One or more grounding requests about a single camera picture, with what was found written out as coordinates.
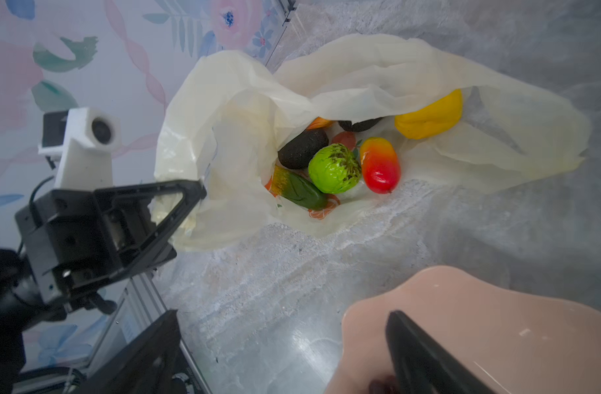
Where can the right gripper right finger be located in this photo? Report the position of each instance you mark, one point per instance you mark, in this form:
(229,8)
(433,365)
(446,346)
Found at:
(422,365)

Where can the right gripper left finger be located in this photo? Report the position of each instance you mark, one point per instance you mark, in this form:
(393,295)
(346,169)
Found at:
(147,365)

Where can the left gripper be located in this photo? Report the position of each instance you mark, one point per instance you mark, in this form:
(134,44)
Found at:
(77,242)

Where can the purple grape bunch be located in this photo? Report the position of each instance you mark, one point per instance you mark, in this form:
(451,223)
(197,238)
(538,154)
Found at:
(384,386)

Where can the yellow plastic bag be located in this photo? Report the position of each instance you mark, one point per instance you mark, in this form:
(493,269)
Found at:
(231,116)

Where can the pink scalloped plate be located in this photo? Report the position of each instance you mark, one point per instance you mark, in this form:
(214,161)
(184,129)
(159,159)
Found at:
(513,342)

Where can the green yellow cucumber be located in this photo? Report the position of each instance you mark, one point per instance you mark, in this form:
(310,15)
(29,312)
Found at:
(295,188)

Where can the dark avocado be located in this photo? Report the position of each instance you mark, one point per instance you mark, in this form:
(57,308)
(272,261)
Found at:
(297,154)
(357,127)

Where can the green custard apple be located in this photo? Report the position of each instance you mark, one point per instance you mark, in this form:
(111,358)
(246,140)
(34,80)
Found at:
(334,169)

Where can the red yellow mango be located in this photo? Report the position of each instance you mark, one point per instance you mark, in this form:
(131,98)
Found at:
(319,123)

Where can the red yellow peach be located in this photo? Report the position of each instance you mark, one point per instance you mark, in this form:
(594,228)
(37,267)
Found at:
(380,165)

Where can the yellow lemon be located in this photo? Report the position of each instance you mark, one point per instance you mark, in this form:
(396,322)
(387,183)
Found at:
(433,119)

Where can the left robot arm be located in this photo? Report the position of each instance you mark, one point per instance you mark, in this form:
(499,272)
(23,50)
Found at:
(19,309)

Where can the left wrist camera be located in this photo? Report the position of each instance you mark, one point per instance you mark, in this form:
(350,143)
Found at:
(79,143)

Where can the left corner aluminium post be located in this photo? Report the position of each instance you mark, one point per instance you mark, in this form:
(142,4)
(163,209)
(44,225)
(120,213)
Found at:
(277,16)

